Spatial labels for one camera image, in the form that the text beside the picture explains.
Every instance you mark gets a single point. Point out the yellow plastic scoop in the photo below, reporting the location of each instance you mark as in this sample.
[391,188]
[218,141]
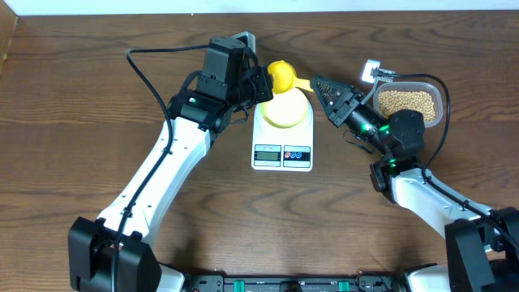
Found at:
[284,78]

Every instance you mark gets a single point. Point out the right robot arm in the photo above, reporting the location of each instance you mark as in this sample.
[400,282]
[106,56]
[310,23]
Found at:
[481,242]

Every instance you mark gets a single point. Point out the clear plastic soybean container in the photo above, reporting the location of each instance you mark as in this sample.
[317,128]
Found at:
[419,96]

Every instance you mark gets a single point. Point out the yellow plastic bowl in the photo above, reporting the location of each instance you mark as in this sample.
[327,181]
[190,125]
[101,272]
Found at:
[286,109]

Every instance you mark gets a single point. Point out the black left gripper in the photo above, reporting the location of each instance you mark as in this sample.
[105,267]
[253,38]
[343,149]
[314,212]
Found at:
[262,81]

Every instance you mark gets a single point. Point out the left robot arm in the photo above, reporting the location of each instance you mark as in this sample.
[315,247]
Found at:
[114,252]

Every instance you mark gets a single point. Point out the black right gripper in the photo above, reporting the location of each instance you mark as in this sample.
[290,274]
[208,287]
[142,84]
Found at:
[337,116]

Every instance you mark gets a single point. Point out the white digital kitchen scale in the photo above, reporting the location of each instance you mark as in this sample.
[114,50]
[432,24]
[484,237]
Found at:
[283,149]

